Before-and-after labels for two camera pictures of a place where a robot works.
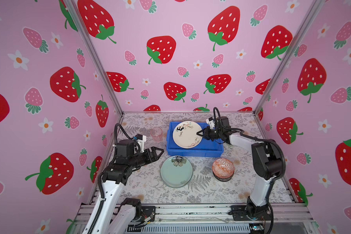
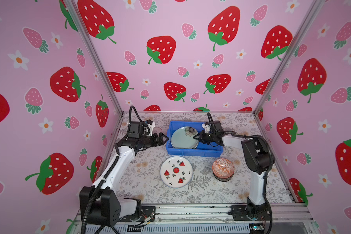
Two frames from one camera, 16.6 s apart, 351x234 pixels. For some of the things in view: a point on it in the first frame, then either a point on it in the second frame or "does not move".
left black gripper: (146, 153) → (155, 144)
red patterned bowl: (223, 169) does not move
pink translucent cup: (157, 133) does not move
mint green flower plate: (176, 171) → (182, 138)
